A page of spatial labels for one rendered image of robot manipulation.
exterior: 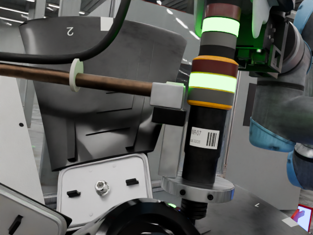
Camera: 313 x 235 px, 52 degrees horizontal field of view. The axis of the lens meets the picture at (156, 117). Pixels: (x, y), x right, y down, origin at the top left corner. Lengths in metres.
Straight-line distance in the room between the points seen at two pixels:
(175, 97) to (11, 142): 0.33
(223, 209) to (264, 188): 4.23
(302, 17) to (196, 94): 0.60
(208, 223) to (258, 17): 0.26
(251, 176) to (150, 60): 4.14
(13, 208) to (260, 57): 0.29
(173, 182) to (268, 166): 4.38
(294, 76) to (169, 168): 0.31
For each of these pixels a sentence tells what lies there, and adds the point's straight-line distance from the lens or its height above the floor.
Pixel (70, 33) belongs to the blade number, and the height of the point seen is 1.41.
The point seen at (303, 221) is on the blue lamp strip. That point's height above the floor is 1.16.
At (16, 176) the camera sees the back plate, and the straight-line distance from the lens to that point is 0.54.
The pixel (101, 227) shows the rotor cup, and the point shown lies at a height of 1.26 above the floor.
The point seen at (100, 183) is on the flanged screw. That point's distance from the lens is 0.31.
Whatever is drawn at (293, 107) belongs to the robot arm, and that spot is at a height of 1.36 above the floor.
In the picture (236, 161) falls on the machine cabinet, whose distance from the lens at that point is 4.29.
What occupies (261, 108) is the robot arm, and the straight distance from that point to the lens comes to 0.55.
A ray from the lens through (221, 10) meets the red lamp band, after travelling 0.31.
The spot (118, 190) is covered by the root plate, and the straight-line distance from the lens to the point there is 0.31.
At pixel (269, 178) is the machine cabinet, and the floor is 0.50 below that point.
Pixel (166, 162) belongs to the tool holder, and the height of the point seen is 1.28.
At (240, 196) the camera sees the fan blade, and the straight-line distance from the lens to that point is 0.55.
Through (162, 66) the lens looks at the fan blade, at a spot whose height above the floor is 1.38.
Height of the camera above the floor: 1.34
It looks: 3 degrees down
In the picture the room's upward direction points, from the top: 8 degrees clockwise
